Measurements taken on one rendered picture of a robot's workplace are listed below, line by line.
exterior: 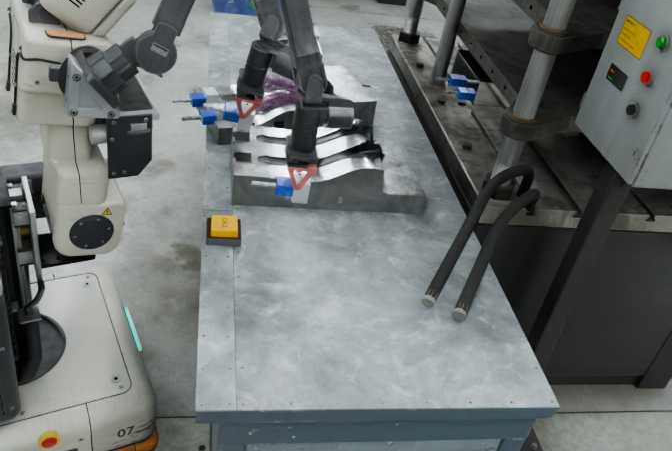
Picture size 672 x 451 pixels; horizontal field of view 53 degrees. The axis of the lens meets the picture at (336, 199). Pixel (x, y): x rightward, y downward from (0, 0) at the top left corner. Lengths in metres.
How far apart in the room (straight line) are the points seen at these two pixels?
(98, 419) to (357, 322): 0.80
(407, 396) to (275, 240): 0.51
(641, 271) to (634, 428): 0.61
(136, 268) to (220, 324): 1.38
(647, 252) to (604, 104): 0.69
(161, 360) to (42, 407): 0.57
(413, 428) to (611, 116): 0.87
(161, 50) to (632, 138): 1.04
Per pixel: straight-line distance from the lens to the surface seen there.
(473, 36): 2.44
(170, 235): 2.91
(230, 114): 1.78
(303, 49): 1.43
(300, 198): 1.56
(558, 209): 2.07
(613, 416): 2.69
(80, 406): 1.95
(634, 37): 1.72
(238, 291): 1.47
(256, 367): 1.33
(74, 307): 2.20
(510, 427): 1.49
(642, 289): 2.44
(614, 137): 1.73
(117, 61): 1.39
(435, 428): 1.43
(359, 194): 1.74
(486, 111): 2.35
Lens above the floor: 1.79
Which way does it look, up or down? 34 degrees down
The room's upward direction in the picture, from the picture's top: 11 degrees clockwise
